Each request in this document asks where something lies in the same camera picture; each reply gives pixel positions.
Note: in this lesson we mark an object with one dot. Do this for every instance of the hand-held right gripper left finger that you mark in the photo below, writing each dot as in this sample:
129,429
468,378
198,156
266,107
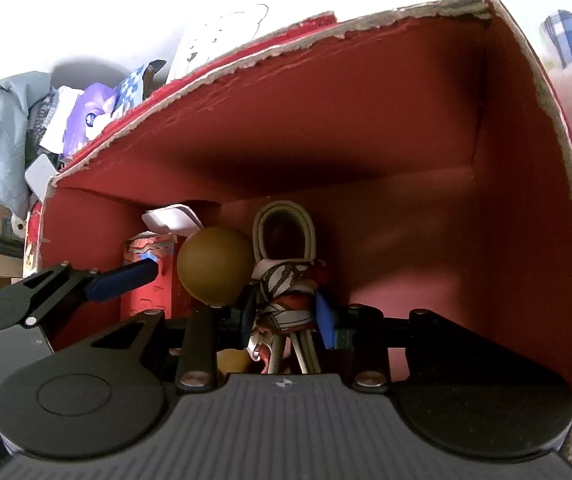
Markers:
246,320

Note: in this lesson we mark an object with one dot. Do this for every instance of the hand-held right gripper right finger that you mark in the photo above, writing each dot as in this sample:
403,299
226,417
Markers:
323,325

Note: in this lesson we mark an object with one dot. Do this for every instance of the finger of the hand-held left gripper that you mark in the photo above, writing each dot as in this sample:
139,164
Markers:
126,280

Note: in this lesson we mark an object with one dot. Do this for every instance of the red patterned gift bag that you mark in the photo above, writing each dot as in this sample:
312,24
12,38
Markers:
163,302

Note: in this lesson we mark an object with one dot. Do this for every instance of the red white patterned scarf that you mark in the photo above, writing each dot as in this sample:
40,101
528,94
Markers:
286,280

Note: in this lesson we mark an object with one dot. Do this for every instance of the brown gourd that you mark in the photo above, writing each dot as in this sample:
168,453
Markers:
213,265

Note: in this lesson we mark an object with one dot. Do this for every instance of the beige belt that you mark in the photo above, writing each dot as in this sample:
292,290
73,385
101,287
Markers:
286,206

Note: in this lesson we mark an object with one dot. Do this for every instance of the red cardboard box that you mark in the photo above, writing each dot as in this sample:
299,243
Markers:
366,135

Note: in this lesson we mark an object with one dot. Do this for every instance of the brown cardboard box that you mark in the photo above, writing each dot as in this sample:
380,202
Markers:
1,240

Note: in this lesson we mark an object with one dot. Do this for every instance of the grey square box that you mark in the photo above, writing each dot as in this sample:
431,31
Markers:
41,172

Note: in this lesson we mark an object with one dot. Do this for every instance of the purple tissue pack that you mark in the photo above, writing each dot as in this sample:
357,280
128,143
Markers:
91,110

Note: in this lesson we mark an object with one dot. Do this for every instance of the white paper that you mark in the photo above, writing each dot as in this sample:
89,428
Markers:
58,120

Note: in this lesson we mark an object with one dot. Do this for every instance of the blue checkered cloth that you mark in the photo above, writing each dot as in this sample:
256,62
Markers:
133,85

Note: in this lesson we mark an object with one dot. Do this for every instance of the grey-green cloth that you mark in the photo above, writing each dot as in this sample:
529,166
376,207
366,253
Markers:
6,125

